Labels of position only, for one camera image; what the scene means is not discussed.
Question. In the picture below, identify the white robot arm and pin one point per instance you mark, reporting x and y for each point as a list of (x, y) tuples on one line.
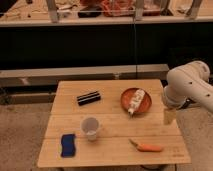
[(189, 81)]

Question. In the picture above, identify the orange pepper with green stem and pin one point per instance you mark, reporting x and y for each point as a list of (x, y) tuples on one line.
[(146, 147)]

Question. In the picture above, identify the wooden table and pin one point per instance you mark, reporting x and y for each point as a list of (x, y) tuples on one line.
[(112, 146)]

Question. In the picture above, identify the black rectangular box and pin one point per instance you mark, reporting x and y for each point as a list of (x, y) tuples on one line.
[(88, 98)]

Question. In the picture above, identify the blue sponge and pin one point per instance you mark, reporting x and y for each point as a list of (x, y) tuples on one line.
[(68, 145)]

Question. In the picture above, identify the white squeeze bottle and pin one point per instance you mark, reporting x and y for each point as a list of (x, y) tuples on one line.
[(135, 101)]

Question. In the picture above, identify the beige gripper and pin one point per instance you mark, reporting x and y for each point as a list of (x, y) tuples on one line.
[(169, 116)]

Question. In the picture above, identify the long metal shelf rail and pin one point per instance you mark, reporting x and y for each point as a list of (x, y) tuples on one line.
[(51, 76)]

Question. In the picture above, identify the white ceramic cup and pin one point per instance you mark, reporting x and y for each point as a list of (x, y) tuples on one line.
[(89, 127)]

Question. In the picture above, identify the orange round plate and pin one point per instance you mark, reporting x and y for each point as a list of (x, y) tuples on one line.
[(126, 97)]

